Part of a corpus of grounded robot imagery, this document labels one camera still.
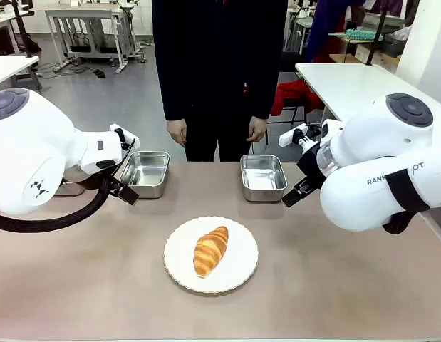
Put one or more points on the black chair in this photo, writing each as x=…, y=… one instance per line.
x=289, y=64

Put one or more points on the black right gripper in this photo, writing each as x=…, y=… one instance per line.
x=312, y=165

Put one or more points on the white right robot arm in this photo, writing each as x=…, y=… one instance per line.
x=366, y=135

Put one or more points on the person's left hand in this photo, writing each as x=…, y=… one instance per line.
x=257, y=129

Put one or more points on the white power strip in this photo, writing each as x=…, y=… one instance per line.
x=60, y=66

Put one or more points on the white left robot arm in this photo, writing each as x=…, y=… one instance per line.
x=27, y=153

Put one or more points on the black stand pole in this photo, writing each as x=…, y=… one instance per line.
x=22, y=32

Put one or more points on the steel rectangular container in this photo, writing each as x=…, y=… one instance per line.
x=263, y=174
x=72, y=189
x=149, y=176

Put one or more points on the person's right hand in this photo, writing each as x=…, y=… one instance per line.
x=176, y=132

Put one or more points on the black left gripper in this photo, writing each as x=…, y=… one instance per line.
x=110, y=183

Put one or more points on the red cloth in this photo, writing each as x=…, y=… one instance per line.
x=291, y=93

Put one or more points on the teal tray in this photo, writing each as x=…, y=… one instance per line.
x=362, y=35

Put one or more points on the white scalloped plate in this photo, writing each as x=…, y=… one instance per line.
x=238, y=265

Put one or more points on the grey metal workbench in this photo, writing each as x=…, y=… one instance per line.
x=81, y=12

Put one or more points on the golden croissant bread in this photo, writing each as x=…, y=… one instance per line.
x=210, y=251

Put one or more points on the person in dark clothes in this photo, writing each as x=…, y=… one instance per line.
x=220, y=71

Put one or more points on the person in blue coat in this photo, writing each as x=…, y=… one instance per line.
x=323, y=28

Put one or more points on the black clamped pole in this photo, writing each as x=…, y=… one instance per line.
x=375, y=42

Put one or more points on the person's left forearm dark sleeve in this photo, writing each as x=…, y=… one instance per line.
x=266, y=89

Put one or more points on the small white table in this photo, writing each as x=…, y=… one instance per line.
x=6, y=66

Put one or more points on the large white table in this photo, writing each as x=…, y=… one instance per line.
x=348, y=82

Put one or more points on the person's right forearm dark sleeve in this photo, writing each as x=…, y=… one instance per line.
x=172, y=89

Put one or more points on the black foot pedal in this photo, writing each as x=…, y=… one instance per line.
x=98, y=73

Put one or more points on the wooden bench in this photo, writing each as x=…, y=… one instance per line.
x=343, y=58

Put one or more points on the grey storage bin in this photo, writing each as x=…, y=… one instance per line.
x=394, y=46

